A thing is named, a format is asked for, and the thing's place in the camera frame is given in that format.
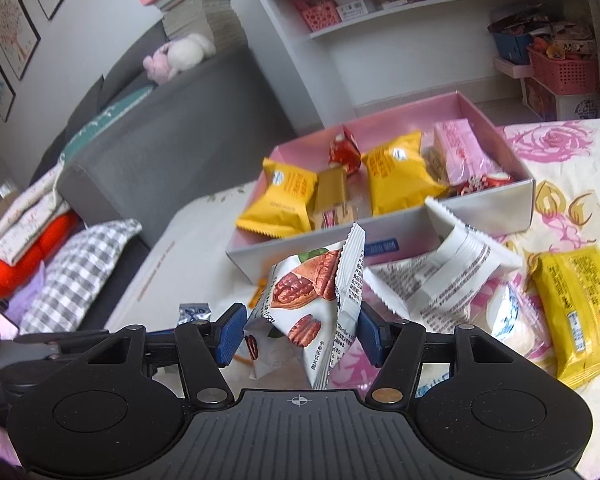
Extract white bookshelf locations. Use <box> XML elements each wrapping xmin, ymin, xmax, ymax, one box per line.
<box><xmin>244</xmin><ymin>0</ymin><xmax>600</xmax><ymax>132</ymax></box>

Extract pile of packets in basket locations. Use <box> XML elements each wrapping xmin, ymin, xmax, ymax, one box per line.
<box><xmin>529</xmin><ymin>19</ymin><xmax>599</xmax><ymax>59</ymax></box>

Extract large yellow snack packet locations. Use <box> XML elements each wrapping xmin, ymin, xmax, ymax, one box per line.
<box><xmin>526</xmin><ymin>245</ymin><xmax>600</xmax><ymax>392</ymax></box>

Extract orange red cushion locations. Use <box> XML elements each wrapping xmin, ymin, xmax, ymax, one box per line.
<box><xmin>0</xmin><ymin>211</ymin><xmax>81</xmax><ymax>299</ymax></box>

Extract white patterned box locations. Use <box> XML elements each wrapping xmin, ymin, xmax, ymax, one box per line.
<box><xmin>522</xmin><ymin>77</ymin><xmax>600</xmax><ymax>122</ymax></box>

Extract brown biscuit packet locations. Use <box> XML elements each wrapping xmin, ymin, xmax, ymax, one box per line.
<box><xmin>422</xmin><ymin>144</ymin><xmax>452</xmax><ymax>187</ymax></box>

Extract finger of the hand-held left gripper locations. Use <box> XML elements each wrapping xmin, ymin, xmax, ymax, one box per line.
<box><xmin>2</xmin><ymin>329</ymin><xmax>111</xmax><ymax>369</ymax></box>

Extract grey checked pillow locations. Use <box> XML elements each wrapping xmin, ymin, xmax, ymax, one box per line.
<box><xmin>18</xmin><ymin>218</ymin><xmax>144</xmax><ymax>335</ymax></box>

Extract grey sofa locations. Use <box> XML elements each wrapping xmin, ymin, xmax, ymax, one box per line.
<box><xmin>30</xmin><ymin>20</ymin><xmax>303</xmax><ymax>248</ymax></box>

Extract red snack packet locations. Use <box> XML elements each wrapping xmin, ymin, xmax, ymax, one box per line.
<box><xmin>328</xmin><ymin>126</ymin><xmax>363</xmax><ymax>177</ymax></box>
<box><xmin>456</xmin><ymin>172</ymin><xmax>512</xmax><ymax>197</ymax></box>

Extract orange snack packet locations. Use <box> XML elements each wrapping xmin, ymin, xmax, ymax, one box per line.
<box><xmin>250</xmin><ymin>280</ymin><xmax>269</xmax><ymax>312</ymax></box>

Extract large pink basket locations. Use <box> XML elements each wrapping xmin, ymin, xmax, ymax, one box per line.
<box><xmin>527</xmin><ymin>45</ymin><xmax>600</xmax><ymax>97</ymax></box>

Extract pink snack packet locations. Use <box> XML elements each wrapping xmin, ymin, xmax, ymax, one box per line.
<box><xmin>433</xmin><ymin>118</ymin><xmax>512</xmax><ymax>186</ymax></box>

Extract gold snack packet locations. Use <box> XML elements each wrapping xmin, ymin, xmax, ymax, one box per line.
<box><xmin>311</xmin><ymin>165</ymin><xmax>359</xmax><ymax>232</ymax></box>

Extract blue storage box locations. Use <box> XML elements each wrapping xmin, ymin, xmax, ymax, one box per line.
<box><xmin>490</xmin><ymin>30</ymin><xmax>534</xmax><ymax>66</ymax></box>

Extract pink low shelf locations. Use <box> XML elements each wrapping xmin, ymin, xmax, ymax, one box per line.
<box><xmin>493</xmin><ymin>56</ymin><xmax>532</xmax><ymax>79</ymax></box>

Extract small pink perforated basket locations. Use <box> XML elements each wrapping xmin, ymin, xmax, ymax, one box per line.
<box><xmin>293</xmin><ymin>0</ymin><xmax>342</xmax><ymax>32</ymax></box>

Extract pink white plush toy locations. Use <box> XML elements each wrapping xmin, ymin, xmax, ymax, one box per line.
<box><xmin>142</xmin><ymin>33</ymin><xmax>217</xmax><ymax>84</ymax></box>

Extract pink cardboard box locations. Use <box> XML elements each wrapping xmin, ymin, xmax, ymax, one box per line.
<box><xmin>226</xmin><ymin>91</ymin><xmax>536</xmax><ymax>286</ymax></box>

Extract white pecan snack packet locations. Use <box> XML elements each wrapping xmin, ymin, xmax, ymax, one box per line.
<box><xmin>243</xmin><ymin>221</ymin><xmax>367</xmax><ymax>392</ymax></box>
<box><xmin>424</xmin><ymin>196</ymin><xmax>524</xmax><ymax>283</ymax></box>
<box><xmin>369</xmin><ymin>254</ymin><xmax>477</xmax><ymax>332</ymax></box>

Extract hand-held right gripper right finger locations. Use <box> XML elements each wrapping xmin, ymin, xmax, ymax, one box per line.
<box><xmin>357</xmin><ymin>302</ymin><xmax>545</xmax><ymax>406</ymax></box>

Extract small blue foil packet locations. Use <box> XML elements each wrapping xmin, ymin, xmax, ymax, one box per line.
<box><xmin>179</xmin><ymin>302</ymin><xmax>213</xmax><ymax>327</ymax></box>

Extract pile of packets in blue box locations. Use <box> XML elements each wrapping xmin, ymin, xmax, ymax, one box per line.
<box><xmin>487</xmin><ymin>6</ymin><xmax>552</xmax><ymax>37</ymax></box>

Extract purple cloth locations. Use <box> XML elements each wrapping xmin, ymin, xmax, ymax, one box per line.
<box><xmin>4</xmin><ymin>259</ymin><xmax>49</xmax><ymax>332</ymax></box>

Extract white labelled box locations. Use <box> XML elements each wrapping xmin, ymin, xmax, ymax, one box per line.
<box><xmin>337</xmin><ymin>0</ymin><xmax>370</xmax><ymax>22</ymax></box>

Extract stack of books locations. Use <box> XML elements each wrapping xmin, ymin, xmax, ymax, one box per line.
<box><xmin>138</xmin><ymin>0</ymin><xmax>247</xmax><ymax>54</ymax></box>

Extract folded white floral cloth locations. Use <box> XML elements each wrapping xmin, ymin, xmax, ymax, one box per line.
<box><xmin>0</xmin><ymin>164</ymin><xmax>74</xmax><ymax>267</ymax></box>

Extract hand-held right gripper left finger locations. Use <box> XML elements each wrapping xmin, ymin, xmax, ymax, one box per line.
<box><xmin>60</xmin><ymin>302</ymin><xmax>248</xmax><ymax>406</ymax></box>

